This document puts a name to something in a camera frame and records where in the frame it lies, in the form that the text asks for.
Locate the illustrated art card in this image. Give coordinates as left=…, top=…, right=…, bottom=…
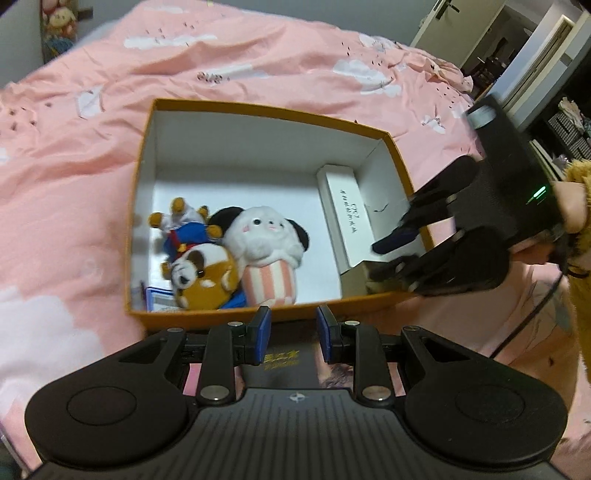
left=317, top=361, right=406, bottom=397

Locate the dark grey small box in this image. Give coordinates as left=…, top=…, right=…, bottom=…
left=242, top=320, right=320, bottom=389

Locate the right human hand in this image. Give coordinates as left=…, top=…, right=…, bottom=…
left=549, top=179, right=591, bottom=278

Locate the brown white puppy plush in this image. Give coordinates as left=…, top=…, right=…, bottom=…
left=160, top=243, right=239, bottom=311

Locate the white dog plush toy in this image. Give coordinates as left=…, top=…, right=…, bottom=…
left=208, top=206, right=310, bottom=307

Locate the long white paper box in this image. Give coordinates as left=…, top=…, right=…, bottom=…
left=317, top=165, right=376, bottom=274

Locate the orange cardboard storage box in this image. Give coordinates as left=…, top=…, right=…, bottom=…
left=125, top=99, right=413, bottom=331

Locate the blue white bear plush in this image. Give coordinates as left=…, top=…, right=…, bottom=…
left=148, top=197, right=222, bottom=262

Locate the white room door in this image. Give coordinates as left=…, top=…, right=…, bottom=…
left=411, top=0, right=506, bottom=67

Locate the pink patterned bed duvet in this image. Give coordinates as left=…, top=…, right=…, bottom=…
left=0, top=0, right=591, bottom=471

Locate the hanging plush toy organizer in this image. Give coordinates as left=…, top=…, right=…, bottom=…
left=40, top=0, right=78, bottom=64

